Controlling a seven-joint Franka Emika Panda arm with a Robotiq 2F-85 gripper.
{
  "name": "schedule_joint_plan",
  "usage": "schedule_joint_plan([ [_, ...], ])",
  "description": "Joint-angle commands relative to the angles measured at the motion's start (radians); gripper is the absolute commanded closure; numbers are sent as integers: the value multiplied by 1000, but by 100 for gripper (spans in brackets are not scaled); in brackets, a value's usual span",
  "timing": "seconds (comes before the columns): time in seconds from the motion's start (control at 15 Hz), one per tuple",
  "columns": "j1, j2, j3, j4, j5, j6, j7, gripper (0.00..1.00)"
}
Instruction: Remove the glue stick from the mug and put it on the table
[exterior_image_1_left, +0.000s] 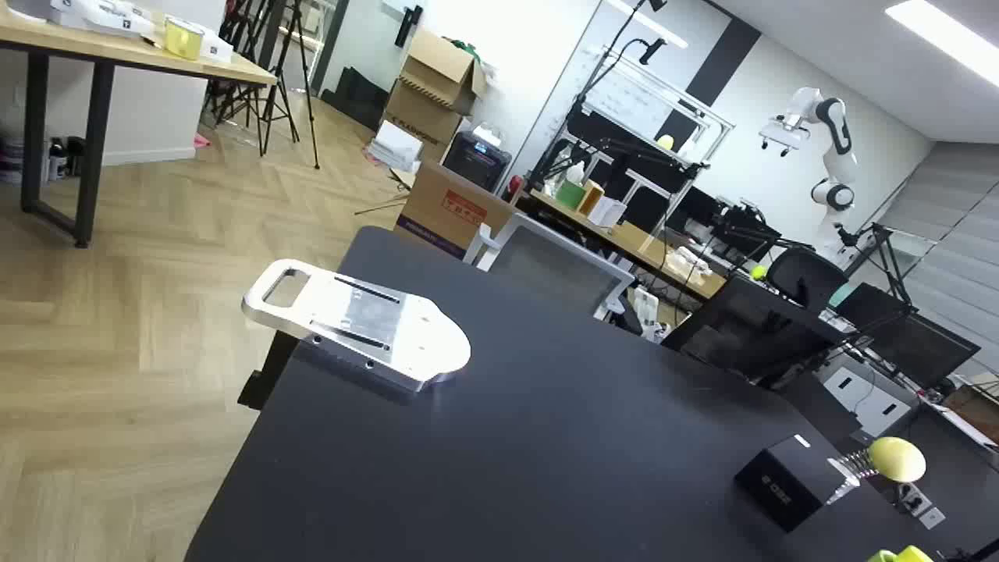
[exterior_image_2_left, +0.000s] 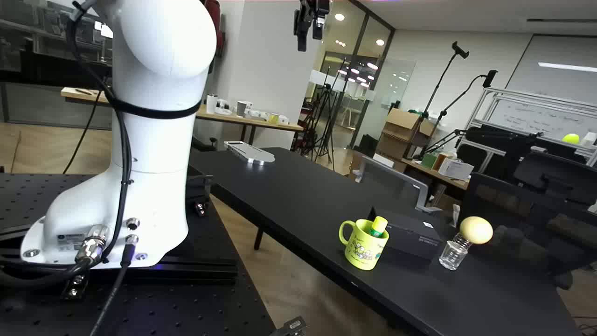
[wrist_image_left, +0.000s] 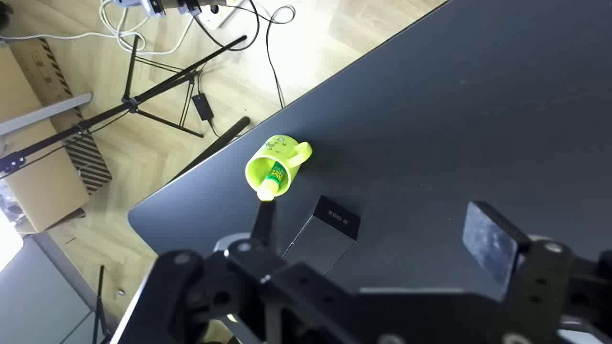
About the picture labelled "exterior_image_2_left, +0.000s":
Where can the green yellow glue stick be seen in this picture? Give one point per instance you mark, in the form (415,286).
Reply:
(378,226)

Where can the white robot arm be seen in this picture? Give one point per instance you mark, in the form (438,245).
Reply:
(162,54)

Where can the yellow green mug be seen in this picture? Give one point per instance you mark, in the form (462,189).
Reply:
(359,247)

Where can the white plastic slicer board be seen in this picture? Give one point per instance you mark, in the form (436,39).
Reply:
(249,151)

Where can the wooden side table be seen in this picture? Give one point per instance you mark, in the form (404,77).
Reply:
(249,123)

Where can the cardboard box stack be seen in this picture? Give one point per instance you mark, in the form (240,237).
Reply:
(402,133)

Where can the small black box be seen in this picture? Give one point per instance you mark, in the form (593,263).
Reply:
(414,235)

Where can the clear glass jar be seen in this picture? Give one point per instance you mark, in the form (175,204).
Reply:
(455,252)

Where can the yellow round ball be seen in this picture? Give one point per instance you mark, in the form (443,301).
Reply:
(477,230)

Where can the black camera tripod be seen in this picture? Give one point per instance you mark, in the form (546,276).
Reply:
(318,125)

